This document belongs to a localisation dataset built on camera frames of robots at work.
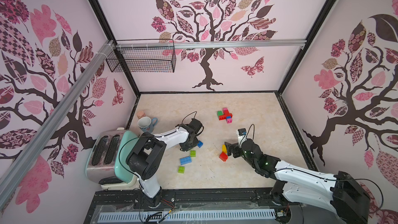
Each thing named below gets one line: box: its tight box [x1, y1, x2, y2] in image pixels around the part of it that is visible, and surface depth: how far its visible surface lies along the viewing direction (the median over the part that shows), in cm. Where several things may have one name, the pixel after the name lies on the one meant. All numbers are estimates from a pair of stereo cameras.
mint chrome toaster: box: [86, 127, 139, 190], surface depth 74 cm
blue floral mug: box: [137, 116, 159, 133], surface depth 94 cm
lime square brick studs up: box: [190, 150, 197, 158], surface depth 90 cm
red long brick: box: [218, 113, 233, 121], surface depth 106 cm
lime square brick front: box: [177, 165, 186, 174], surface depth 83 cm
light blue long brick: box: [179, 156, 192, 165], surface depth 87 cm
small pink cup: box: [136, 110, 146, 120], surface depth 96 cm
